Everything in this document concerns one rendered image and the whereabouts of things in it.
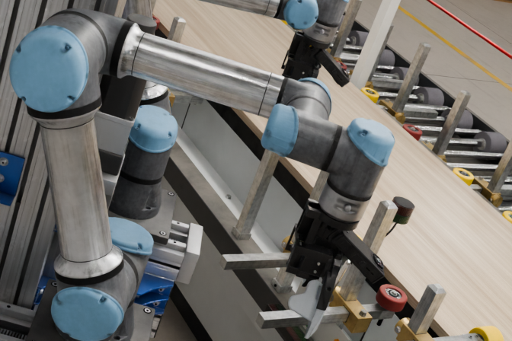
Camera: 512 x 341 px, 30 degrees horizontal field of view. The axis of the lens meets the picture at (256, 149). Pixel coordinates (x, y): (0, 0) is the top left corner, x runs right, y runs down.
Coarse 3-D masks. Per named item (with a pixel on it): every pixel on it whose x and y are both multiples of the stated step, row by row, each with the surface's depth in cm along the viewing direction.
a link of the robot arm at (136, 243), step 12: (120, 228) 173; (132, 228) 175; (144, 228) 177; (120, 240) 169; (132, 240) 170; (144, 240) 172; (132, 252) 169; (144, 252) 171; (132, 264) 168; (144, 264) 173; (132, 300) 177
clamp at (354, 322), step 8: (336, 288) 257; (336, 296) 255; (336, 304) 255; (344, 304) 252; (352, 304) 252; (360, 304) 254; (352, 312) 249; (352, 320) 249; (360, 320) 248; (368, 320) 250; (352, 328) 249; (360, 328) 250
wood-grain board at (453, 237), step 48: (192, 0) 423; (240, 48) 389; (288, 48) 409; (336, 96) 377; (384, 192) 313; (432, 192) 326; (384, 240) 284; (432, 240) 294; (480, 240) 306; (480, 288) 277
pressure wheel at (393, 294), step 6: (384, 288) 258; (390, 288) 259; (396, 288) 260; (378, 294) 257; (384, 294) 255; (390, 294) 257; (396, 294) 257; (402, 294) 258; (378, 300) 257; (384, 300) 255; (390, 300) 254; (396, 300) 254; (402, 300) 256; (384, 306) 255; (390, 306) 255; (396, 306) 255; (402, 306) 256; (378, 324) 261
